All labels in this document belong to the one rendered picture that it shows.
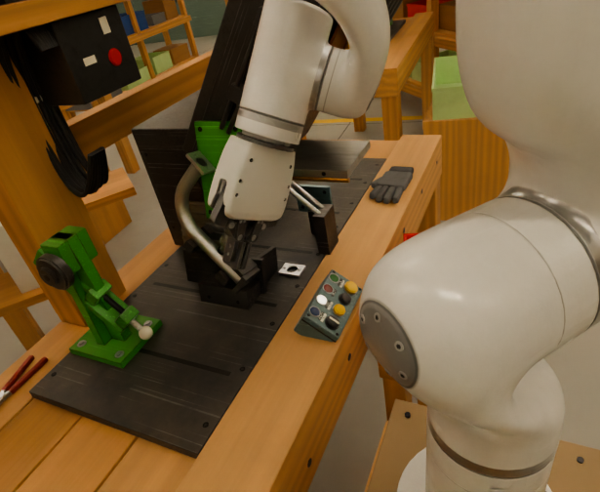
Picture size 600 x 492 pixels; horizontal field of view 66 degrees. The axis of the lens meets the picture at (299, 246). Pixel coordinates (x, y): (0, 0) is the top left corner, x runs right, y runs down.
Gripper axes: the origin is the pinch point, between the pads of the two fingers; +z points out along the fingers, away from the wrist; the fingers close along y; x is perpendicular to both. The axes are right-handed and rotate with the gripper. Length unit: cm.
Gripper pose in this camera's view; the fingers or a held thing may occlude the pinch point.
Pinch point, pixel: (236, 252)
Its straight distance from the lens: 63.8
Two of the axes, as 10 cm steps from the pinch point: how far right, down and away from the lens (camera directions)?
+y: -6.9, 0.0, -7.3
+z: -2.7, 9.3, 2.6
